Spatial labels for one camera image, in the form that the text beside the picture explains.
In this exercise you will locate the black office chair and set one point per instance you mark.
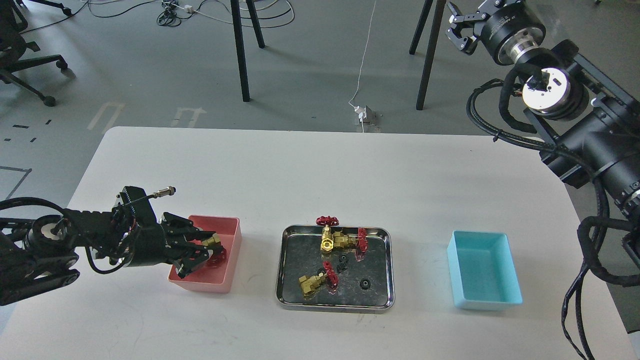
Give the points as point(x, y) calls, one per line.
point(14, 46)

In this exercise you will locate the white power adapter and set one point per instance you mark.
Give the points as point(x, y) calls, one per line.
point(362, 115)

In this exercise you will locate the brass valve bottom red handle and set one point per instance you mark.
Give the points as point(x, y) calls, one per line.
point(326, 276)

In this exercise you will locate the black stand right legs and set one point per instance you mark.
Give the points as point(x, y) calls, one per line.
point(434, 8)

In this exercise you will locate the stainless steel tray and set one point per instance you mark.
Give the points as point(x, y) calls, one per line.
point(301, 255)

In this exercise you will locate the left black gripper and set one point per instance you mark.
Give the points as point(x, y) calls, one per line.
point(147, 246)

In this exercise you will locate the brass valve red handle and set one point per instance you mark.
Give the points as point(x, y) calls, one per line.
point(326, 276)
point(327, 235)
point(218, 254)
point(345, 241)

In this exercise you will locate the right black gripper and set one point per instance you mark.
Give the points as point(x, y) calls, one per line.
point(510, 32)

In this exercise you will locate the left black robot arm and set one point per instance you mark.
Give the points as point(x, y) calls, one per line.
point(38, 255)

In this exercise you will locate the brass valve upright red handle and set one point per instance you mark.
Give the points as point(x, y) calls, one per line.
point(327, 235)

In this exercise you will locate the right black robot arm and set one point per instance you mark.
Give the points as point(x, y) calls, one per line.
point(584, 126)

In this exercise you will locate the blue plastic box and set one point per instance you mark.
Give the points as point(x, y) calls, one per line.
point(482, 271)

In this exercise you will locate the black gear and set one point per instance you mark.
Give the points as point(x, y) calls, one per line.
point(342, 264)
point(364, 284)

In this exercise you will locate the pink plastic box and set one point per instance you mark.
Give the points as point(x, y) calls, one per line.
point(217, 273)

